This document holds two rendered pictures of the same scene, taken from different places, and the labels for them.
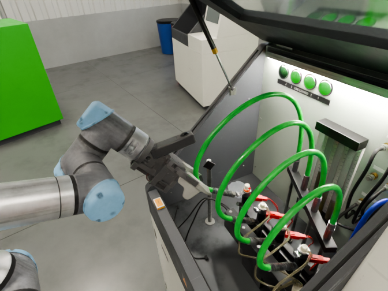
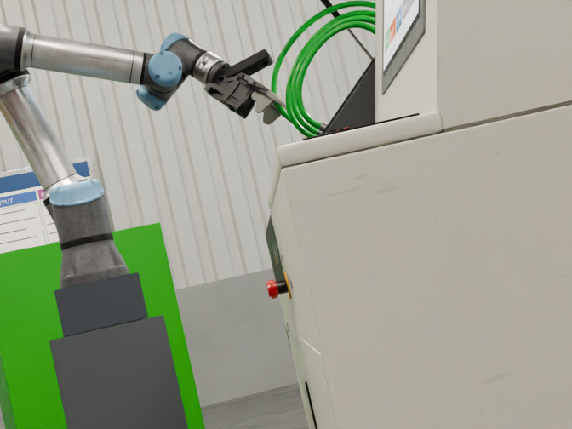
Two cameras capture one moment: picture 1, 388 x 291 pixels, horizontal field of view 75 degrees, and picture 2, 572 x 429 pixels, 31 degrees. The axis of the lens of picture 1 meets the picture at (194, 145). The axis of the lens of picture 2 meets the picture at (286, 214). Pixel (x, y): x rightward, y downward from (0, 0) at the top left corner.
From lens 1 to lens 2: 2.13 m
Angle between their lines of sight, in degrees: 43
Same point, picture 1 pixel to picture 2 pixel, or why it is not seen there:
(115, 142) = (189, 59)
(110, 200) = (168, 59)
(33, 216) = (114, 60)
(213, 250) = not seen: hidden behind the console
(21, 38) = (143, 251)
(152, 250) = not seen: outside the picture
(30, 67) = (152, 312)
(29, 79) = not seen: hidden behind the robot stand
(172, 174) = (243, 88)
